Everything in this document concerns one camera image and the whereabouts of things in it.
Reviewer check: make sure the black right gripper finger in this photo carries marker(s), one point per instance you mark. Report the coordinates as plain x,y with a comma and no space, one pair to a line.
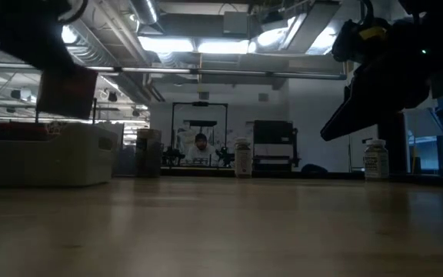
356,104

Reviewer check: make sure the small white-lidded spice jar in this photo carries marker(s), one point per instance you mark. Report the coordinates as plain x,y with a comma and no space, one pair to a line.
376,163

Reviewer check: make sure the spice jar with reddish label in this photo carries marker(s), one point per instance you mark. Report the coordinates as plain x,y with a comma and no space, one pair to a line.
243,161

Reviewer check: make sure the white plastic bin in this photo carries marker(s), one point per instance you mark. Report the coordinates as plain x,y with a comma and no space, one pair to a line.
52,161

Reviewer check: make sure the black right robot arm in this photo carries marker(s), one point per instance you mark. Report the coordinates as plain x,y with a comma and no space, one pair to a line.
437,7

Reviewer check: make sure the black background robot arm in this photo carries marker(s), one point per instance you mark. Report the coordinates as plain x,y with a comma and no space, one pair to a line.
224,157
173,157

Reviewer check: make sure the white and black cabinet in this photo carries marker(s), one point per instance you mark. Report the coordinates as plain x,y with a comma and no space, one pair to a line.
392,154

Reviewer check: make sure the black track spotlight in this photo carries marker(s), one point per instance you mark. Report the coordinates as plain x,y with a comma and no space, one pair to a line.
112,96
15,94
136,112

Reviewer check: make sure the black equipment cart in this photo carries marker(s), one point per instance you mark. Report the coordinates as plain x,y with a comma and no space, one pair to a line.
273,132

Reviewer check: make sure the angled silver ceiling panel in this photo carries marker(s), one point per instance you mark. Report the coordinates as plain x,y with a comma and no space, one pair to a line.
310,27

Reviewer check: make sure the red spice packet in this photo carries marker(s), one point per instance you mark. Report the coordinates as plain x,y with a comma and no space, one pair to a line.
14,132

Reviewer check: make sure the long grey ceiling pipe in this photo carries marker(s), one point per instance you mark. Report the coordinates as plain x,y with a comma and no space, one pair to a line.
225,72

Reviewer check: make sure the ceiling light panel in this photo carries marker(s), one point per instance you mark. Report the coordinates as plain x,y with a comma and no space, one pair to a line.
165,44
223,47

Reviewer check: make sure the grey ceiling box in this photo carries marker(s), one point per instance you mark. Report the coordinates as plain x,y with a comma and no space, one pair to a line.
236,23

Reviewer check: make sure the person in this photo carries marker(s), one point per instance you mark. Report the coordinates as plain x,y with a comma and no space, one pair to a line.
201,154

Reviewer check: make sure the corrugated silver air duct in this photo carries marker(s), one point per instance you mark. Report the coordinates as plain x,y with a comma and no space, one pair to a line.
87,54

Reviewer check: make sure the wall vent grille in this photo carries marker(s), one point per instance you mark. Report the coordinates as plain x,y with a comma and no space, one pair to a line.
263,97

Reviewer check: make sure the round silver air duct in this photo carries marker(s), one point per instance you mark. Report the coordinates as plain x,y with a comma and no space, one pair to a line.
144,11

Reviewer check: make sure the tall black frame rig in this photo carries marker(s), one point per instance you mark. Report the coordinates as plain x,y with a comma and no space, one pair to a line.
200,104

